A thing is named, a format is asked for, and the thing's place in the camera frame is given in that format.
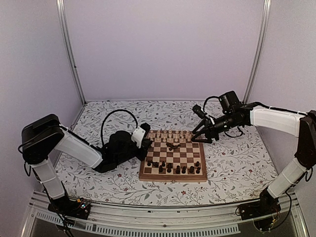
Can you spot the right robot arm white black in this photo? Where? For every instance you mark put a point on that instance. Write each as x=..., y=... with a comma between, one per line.
x=290, y=136

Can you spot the right aluminium frame post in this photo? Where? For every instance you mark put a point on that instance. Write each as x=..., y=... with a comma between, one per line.
x=259, y=47

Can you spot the aluminium frame post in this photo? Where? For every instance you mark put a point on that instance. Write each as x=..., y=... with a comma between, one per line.
x=259, y=47
x=67, y=41

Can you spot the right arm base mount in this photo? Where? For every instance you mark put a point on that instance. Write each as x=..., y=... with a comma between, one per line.
x=266, y=205

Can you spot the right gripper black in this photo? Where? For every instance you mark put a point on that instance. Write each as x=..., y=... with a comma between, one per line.
x=210, y=132

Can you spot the wooden chess board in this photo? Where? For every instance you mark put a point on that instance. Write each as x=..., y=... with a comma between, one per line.
x=187, y=155

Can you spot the left aluminium frame post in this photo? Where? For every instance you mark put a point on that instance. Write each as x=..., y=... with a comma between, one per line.
x=67, y=41

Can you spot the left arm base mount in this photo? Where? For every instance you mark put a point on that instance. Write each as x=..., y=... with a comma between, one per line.
x=79, y=208

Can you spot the row of white pieces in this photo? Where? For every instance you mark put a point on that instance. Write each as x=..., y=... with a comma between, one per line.
x=170, y=136

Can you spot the front aluminium rail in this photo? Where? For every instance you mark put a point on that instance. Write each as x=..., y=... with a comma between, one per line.
x=123, y=220

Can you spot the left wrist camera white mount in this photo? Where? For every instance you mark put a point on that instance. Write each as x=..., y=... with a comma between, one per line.
x=140, y=133

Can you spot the dark piece placed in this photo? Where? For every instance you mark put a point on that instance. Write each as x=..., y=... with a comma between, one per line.
x=169, y=168

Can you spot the pile of dark pieces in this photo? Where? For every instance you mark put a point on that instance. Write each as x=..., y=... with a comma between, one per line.
x=172, y=146

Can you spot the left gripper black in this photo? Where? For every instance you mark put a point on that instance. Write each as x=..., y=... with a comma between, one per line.
x=145, y=145

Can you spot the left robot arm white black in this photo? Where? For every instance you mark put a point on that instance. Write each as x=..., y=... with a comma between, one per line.
x=47, y=134

